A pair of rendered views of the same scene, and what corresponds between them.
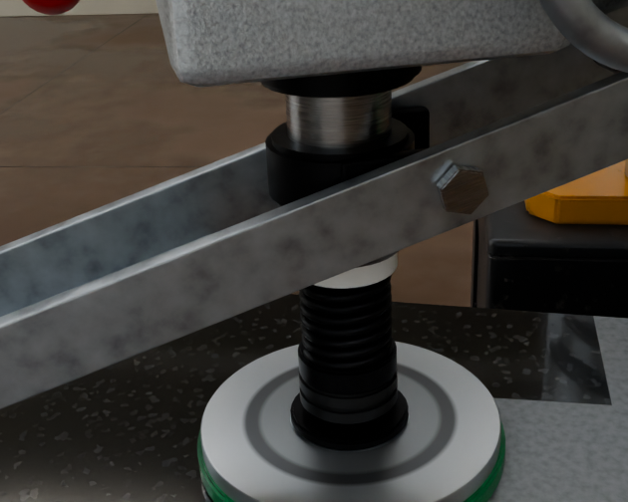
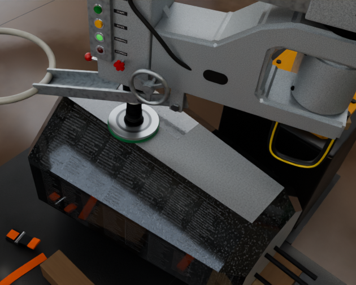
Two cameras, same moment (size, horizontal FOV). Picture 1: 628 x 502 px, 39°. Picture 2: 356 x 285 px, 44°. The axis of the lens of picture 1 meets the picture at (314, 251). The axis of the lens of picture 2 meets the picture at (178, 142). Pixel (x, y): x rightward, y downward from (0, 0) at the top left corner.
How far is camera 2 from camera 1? 1.32 m
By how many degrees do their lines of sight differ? 30
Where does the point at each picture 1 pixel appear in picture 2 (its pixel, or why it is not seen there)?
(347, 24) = (117, 78)
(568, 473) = (157, 145)
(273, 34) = (108, 76)
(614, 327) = (199, 127)
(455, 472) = (137, 135)
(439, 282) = not seen: hidden behind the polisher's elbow
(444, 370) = (155, 120)
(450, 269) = not seen: hidden behind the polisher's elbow
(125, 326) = (95, 95)
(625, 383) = (185, 137)
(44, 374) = (84, 96)
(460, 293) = not seen: hidden behind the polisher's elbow
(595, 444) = (166, 143)
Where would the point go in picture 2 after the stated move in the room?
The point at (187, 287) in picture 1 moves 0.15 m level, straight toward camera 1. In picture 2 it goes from (103, 94) to (84, 119)
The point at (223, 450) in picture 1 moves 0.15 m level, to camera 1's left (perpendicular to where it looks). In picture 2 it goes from (112, 115) to (83, 101)
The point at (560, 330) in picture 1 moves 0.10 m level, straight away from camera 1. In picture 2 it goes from (189, 122) to (205, 112)
